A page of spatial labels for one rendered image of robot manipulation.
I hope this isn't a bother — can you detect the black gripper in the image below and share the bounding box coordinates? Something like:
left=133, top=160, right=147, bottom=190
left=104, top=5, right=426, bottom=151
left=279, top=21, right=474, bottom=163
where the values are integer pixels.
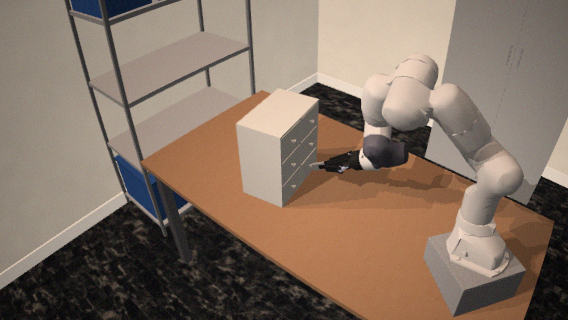
left=311, top=150, right=364, bottom=174

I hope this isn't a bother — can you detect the grey small chest of drawers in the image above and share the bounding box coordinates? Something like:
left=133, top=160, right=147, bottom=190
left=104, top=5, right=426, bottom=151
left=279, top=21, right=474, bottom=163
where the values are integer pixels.
left=236, top=88, right=319, bottom=208

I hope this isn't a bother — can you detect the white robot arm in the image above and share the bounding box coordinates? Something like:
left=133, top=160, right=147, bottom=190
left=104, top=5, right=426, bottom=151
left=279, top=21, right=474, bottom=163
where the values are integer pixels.
left=359, top=53, right=524, bottom=278

